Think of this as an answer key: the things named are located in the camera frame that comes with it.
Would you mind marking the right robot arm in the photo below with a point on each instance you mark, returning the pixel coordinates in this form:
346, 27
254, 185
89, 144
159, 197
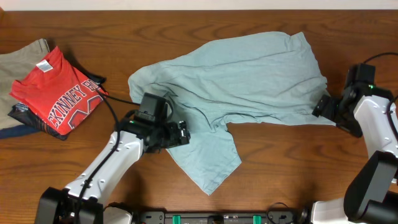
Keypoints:
365, 111

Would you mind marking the navy blue folded garment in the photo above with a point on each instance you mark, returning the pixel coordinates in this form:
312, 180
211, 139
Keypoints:
17, 131

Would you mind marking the red folded t-shirt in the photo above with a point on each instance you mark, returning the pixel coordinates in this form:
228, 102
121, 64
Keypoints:
58, 93

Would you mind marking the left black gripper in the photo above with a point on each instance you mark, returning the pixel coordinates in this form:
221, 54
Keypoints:
175, 140

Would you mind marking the tan folded garment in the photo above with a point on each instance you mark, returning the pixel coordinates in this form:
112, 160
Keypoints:
16, 66

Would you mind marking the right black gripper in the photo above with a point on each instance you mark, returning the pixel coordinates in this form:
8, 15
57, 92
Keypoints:
326, 108

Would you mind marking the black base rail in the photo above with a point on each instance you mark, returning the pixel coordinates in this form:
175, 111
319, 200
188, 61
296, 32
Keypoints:
275, 216

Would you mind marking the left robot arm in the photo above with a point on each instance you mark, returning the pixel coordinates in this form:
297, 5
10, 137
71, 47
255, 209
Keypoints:
84, 199

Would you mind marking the light blue t-shirt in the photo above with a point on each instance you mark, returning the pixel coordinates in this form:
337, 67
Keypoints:
269, 77

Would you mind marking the black patterned folded garment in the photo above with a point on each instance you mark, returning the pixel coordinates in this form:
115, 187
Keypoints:
24, 114

